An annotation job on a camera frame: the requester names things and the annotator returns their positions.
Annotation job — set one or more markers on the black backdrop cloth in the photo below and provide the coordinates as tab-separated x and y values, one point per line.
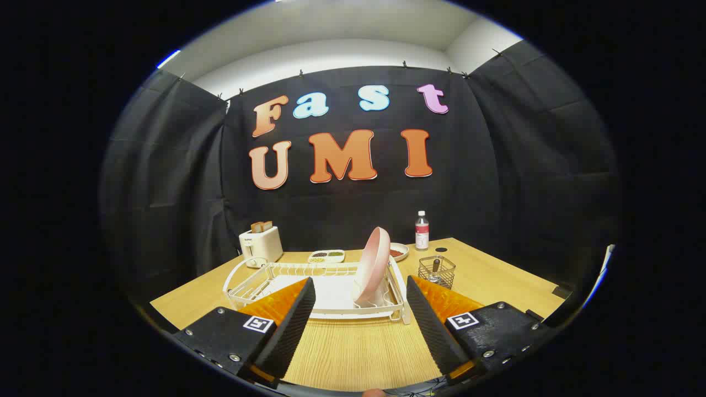
342	209

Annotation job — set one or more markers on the pink plate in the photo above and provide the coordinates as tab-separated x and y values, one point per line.
372	264

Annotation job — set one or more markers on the black table clamp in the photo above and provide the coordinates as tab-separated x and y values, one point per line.
562	292

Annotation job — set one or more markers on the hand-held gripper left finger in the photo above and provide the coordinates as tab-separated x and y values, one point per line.
287	331

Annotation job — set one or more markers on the clear bottle red label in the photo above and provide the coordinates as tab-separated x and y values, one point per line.
422	234

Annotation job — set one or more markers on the white divided condiment dish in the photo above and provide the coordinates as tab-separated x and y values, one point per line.
326	256

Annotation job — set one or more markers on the white toaster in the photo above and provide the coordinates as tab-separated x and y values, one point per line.
263	247

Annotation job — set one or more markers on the white plate with meat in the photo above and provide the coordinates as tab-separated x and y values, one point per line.
401	258

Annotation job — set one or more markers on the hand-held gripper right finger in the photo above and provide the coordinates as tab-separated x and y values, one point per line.
433	331

